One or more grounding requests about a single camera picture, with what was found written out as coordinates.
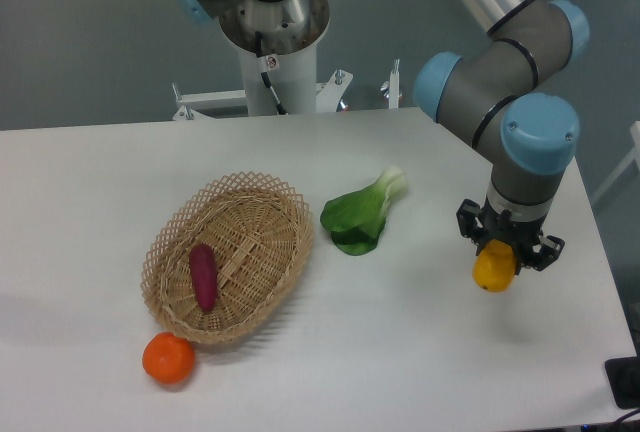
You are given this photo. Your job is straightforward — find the purple sweet potato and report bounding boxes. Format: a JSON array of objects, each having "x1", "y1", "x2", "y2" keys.
[{"x1": 189, "y1": 243, "x2": 218, "y2": 312}]

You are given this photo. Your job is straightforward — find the orange fruit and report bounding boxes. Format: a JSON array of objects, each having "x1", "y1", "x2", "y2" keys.
[{"x1": 142, "y1": 332, "x2": 195, "y2": 385}]

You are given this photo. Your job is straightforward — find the woven wicker basket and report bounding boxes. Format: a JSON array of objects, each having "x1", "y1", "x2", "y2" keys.
[{"x1": 141, "y1": 171, "x2": 314, "y2": 345}]

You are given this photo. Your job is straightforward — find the white metal frame right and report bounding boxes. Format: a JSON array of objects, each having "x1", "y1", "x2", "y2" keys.
[{"x1": 590, "y1": 121, "x2": 639, "y2": 210}]

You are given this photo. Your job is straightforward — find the yellow mango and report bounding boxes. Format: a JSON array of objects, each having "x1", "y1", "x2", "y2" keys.
[{"x1": 472, "y1": 240, "x2": 517, "y2": 293}]

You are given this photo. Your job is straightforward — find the green bok choy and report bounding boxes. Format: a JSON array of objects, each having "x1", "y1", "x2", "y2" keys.
[{"x1": 320, "y1": 166, "x2": 408, "y2": 256}]

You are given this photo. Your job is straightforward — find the black device at table edge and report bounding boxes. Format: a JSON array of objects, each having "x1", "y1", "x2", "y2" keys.
[{"x1": 604, "y1": 356, "x2": 639, "y2": 410}]

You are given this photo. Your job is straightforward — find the black cable on pedestal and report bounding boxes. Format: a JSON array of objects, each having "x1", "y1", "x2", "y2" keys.
[{"x1": 253, "y1": 30, "x2": 290, "y2": 116}]

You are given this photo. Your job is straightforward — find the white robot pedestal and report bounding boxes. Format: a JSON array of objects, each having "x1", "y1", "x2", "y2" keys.
[{"x1": 171, "y1": 0, "x2": 404, "y2": 122}]

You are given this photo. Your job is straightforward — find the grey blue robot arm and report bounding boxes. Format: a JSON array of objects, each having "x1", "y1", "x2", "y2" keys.
[{"x1": 177, "y1": 0, "x2": 590, "y2": 271}]

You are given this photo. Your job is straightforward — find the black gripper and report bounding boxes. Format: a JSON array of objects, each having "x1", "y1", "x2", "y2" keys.
[{"x1": 456, "y1": 199, "x2": 565, "y2": 275}]

